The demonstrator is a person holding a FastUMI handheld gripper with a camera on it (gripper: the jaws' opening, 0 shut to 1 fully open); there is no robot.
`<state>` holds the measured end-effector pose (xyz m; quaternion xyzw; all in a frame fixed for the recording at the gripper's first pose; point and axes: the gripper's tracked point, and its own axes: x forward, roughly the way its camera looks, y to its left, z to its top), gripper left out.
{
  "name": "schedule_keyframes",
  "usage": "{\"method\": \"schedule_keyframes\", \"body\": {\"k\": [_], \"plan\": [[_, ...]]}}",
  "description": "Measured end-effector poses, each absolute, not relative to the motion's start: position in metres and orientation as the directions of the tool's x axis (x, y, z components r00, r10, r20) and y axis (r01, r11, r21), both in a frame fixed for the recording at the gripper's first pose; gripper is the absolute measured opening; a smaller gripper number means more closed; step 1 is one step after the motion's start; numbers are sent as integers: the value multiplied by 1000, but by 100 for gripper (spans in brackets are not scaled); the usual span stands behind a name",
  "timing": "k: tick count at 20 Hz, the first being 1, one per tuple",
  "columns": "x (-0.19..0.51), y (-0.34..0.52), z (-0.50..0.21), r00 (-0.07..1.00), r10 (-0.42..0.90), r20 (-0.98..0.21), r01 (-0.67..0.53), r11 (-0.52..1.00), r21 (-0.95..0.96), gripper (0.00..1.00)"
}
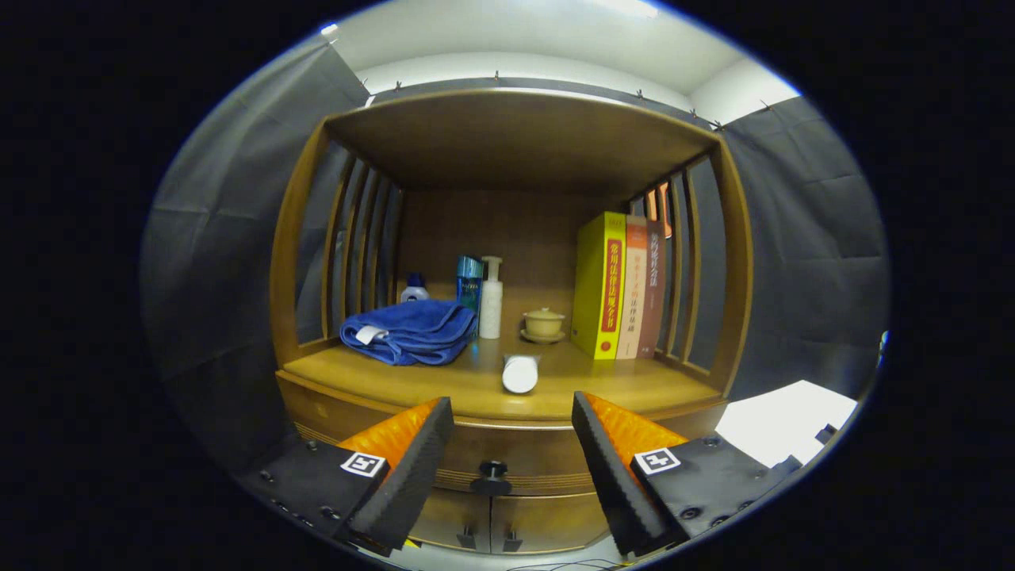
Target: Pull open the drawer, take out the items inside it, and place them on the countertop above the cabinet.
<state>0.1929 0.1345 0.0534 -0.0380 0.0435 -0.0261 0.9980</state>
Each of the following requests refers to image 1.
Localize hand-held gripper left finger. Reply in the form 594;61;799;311
236;395;456;558

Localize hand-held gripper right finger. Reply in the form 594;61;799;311
571;390;798;558

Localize white and green cleanser tube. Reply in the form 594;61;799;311
501;353;542;395

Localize wooden cabinet door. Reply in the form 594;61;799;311
490;492;611;556
408;488;492;554

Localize wooden countertop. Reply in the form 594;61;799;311
278;309;724;423

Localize wooden cabinet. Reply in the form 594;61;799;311
270;87;754;556

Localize blue folded towel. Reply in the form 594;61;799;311
339;299;479;367

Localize yellow-green lidded teacup with saucer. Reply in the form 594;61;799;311
519;308;568;345

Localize white flat board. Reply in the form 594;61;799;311
714;379;859;469

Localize orange and white book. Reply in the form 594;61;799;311
615;214;649;360

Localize thick yellow book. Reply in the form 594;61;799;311
570;211;627;361

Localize dark red book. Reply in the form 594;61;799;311
637;220;668;358

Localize white pump bottle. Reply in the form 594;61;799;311
478;255;504;340

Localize blue transparent bottle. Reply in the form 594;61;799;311
455;255;485;318

